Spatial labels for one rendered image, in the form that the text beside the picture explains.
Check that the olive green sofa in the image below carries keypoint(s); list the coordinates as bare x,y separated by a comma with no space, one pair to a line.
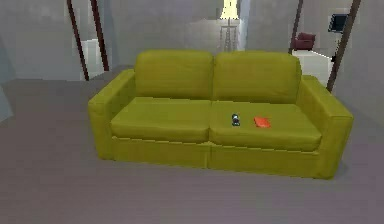
186,123

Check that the small black round object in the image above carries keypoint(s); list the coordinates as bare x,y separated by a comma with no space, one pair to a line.
235,120

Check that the orange red flat book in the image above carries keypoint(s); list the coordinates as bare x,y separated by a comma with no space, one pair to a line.
262,122

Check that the yellow shade tripod floor lamp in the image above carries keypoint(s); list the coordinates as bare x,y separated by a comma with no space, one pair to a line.
229,20

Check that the dark red armchair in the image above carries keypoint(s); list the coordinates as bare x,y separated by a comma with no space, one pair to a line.
304,41

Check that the black wall television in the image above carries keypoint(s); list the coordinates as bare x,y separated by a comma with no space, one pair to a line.
338,22

